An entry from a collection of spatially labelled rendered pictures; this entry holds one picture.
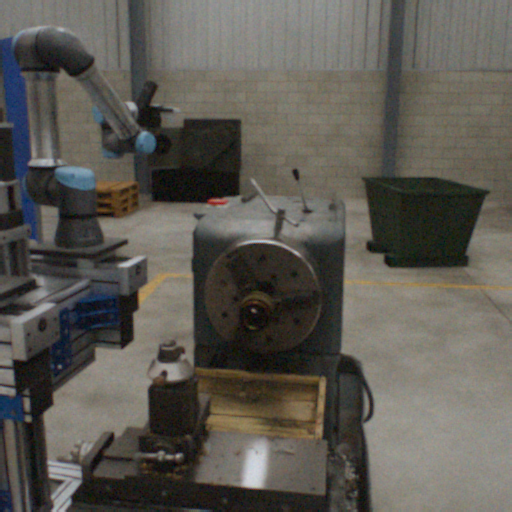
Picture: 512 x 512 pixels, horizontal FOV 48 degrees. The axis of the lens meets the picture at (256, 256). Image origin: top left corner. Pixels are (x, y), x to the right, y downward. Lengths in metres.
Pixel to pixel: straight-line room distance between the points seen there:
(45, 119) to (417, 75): 10.14
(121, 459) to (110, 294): 0.80
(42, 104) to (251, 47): 9.93
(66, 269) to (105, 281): 0.13
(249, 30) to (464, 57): 4.02
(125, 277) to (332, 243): 0.62
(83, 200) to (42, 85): 0.37
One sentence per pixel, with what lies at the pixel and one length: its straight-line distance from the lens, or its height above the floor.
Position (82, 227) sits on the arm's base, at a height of 1.22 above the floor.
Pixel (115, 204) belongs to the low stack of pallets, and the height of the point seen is 0.22.
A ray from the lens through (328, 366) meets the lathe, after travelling 1.77.
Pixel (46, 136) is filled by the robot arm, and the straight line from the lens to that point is 1.93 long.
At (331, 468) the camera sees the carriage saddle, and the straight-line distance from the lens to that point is 1.14.
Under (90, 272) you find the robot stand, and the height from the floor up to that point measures 1.09.
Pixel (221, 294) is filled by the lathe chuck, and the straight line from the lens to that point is 1.56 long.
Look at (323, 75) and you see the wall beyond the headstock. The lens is 11.53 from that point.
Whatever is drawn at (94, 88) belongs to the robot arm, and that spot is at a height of 1.63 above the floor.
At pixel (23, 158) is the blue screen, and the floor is 1.10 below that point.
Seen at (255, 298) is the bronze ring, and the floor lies 1.12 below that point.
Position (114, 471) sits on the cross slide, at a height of 0.96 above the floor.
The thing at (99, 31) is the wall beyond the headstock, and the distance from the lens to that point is 12.46.
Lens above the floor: 1.55
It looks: 14 degrees down
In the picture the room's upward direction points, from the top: 1 degrees clockwise
